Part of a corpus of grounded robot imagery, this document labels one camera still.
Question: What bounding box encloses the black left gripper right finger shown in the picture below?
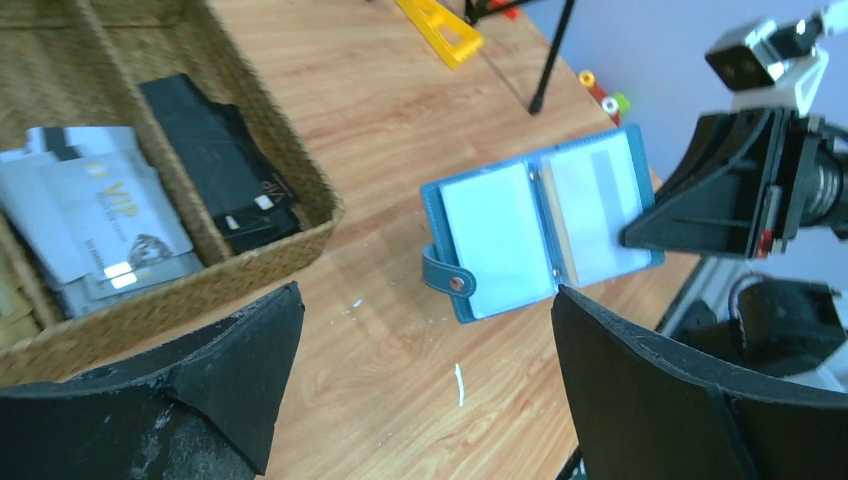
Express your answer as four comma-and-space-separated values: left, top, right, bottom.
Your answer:
551, 287, 847, 479

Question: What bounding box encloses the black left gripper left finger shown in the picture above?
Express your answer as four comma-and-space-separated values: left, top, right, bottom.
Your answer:
1, 282, 305, 479

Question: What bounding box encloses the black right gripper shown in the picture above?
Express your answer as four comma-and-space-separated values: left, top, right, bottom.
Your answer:
621, 108, 825, 259

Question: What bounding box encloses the white striped card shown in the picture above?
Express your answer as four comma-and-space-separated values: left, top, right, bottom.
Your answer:
545, 141, 652, 287

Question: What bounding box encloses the white card in tray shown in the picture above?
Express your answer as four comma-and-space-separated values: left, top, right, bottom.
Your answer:
1, 126, 203, 318

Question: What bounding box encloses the colourful toy stack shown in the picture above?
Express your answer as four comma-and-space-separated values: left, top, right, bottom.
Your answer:
577, 70, 631, 125

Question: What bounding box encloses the black wallet in tray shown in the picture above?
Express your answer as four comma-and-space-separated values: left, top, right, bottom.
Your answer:
139, 73, 302, 253

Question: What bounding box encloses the red block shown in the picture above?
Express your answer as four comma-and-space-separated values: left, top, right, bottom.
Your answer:
487, 0, 521, 20

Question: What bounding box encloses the black music stand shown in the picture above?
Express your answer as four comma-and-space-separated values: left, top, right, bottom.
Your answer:
462, 0, 577, 115

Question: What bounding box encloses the yellow triangular toy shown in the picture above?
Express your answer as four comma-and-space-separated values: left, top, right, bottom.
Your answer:
395, 0, 484, 70

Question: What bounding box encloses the woven compartment tray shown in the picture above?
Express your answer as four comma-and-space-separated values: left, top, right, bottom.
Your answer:
0, 0, 346, 389

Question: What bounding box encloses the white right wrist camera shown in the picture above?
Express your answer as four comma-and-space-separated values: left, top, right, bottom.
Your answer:
705, 1, 847, 116

